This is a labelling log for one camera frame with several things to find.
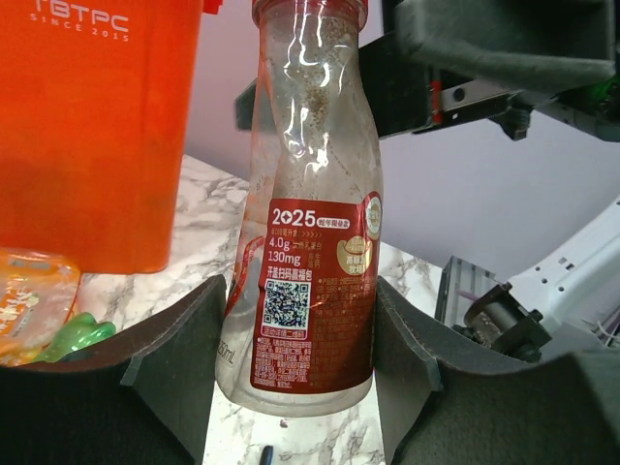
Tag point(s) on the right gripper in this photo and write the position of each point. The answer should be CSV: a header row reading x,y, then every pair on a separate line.
x,y
440,64

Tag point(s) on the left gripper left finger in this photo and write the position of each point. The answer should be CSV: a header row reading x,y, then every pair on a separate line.
x,y
142,396

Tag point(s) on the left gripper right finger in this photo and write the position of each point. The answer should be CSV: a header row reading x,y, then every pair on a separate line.
x,y
443,399

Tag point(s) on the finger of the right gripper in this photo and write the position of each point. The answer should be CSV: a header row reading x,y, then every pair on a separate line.
x,y
244,107

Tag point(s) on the green sprite bottle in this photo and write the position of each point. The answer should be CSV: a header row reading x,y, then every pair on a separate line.
x,y
79,332

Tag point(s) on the large crushed orange bottle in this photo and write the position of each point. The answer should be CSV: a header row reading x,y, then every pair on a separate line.
x,y
38,292

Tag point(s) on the small red label bottle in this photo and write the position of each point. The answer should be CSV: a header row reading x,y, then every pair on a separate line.
x,y
298,329

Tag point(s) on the orange plastic bin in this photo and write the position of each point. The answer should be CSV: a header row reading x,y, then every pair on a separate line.
x,y
94,106

